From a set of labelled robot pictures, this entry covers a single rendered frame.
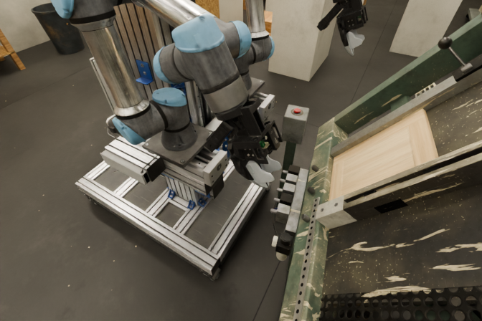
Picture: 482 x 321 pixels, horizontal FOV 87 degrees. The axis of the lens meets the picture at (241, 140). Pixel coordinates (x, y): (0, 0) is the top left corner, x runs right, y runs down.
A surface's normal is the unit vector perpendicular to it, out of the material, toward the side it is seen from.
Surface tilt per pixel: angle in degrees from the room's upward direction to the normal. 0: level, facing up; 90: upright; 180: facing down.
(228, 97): 71
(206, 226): 0
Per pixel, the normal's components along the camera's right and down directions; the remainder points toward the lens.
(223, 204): -0.01, -0.73
